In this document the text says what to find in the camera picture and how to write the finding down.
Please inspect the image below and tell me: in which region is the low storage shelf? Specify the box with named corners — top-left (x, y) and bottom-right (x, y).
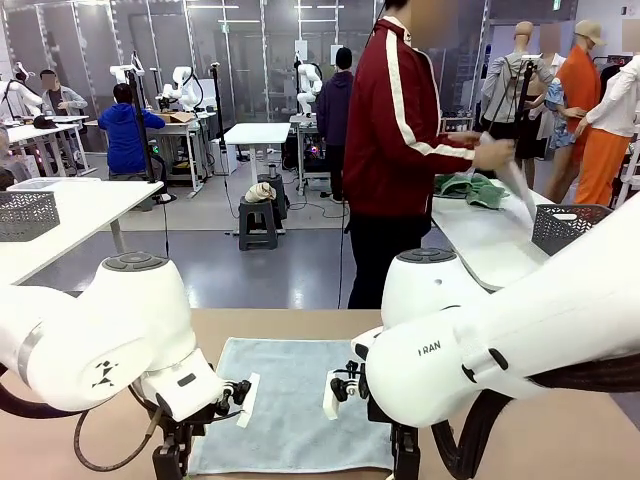
top-left (439, 115), bottom-right (475, 136)

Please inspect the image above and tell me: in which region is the person in grey jacket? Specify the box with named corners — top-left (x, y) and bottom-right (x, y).
top-left (39, 69), bottom-right (89, 117)

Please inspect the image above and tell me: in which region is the person's right hand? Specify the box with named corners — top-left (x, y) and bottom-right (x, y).
top-left (471, 142), bottom-right (516, 172)

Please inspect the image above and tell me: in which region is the person's right forearm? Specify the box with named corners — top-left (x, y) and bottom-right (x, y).
top-left (414, 134), bottom-right (479, 174)

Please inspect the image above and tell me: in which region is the person in purple hoodie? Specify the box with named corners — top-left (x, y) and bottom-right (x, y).
top-left (314, 47), bottom-right (354, 204)

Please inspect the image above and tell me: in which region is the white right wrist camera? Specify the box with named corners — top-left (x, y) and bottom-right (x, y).
top-left (322, 372), bottom-right (347, 420)

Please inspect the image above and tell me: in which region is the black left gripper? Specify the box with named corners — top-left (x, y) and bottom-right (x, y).
top-left (151, 409), bottom-right (214, 480)

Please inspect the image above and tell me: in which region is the mannequin in grey shirt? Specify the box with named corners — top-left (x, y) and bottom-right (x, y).
top-left (479, 20), bottom-right (556, 176)

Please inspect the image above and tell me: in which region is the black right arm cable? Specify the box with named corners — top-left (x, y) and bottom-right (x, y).
top-left (430, 364), bottom-right (640, 480)

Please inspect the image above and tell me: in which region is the dark grey plastic stool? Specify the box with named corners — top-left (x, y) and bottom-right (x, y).
top-left (257, 173), bottom-right (290, 221)

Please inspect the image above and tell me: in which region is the mannequin with orange trousers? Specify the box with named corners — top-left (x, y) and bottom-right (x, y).
top-left (572, 49), bottom-right (640, 209)

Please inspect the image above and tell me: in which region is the black camera tripod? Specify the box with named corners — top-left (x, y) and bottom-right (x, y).
top-left (123, 67), bottom-right (177, 205)
top-left (487, 53), bottom-right (544, 176)

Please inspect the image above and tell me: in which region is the mannequin in orange with cap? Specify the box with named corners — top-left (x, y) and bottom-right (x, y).
top-left (547, 19), bottom-right (606, 206)

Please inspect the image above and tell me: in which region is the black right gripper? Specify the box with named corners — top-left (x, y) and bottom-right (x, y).
top-left (367, 399), bottom-right (422, 480)

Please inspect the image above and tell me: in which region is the person in blue floral dress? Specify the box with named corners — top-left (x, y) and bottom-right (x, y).
top-left (537, 23), bottom-right (584, 151)

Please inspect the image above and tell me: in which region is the small white desk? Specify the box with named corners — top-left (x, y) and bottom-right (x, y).
top-left (223, 122), bottom-right (292, 184)

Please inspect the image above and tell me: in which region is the black stand pole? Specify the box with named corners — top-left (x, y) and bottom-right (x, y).
top-left (208, 62), bottom-right (229, 151)

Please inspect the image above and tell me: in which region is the grey plastic basket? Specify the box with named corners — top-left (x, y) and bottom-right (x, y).
top-left (531, 202), bottom-right (616, 257)
top-left (0, 190), bottom-right (61, 243)

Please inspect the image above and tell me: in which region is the beige cloth bundle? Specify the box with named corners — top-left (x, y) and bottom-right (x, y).
top-left (243, 182), bottom-right (278, 204)

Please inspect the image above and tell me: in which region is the white robot desk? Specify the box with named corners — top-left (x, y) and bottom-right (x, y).
top-left (144, 112), bottom-right (217, 194)

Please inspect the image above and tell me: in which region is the light blue towel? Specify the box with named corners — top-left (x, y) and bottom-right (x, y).
top-left (188, 337), bottom-right (396, 476)

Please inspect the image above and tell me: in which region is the long white desk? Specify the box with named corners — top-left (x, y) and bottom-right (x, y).
top-left (0, 114), bottom-right (96, 177)

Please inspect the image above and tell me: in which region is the white towel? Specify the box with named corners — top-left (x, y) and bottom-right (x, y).
top-left (469, 134), bottom-right (540, 236)

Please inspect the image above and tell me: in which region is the person in red track jacket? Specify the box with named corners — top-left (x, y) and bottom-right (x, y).
top-left (342, 0), bottom-right (481, 310)

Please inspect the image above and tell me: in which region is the person in blue jacket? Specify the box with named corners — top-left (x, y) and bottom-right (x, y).
top-left (97, 83), bottom-right (166, 181)

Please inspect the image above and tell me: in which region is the green towel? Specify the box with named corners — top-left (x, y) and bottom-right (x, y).
top-left (432, 172), bottom-right (510, 211)

